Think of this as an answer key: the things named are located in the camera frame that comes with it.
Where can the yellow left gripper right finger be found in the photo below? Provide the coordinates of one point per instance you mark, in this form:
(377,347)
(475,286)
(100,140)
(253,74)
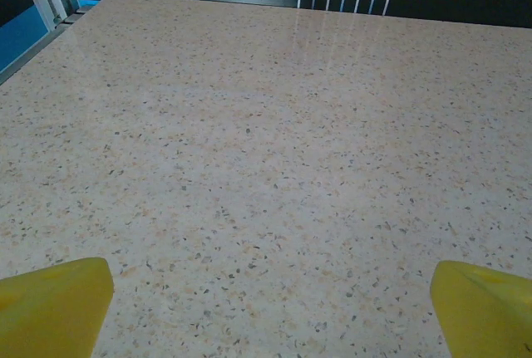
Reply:
(486,316)

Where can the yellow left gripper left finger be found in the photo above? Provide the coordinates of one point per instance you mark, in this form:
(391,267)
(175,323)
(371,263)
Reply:
(50,312)

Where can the aluminium table side rail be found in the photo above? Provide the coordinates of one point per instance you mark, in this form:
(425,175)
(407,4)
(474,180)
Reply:
(50,38)

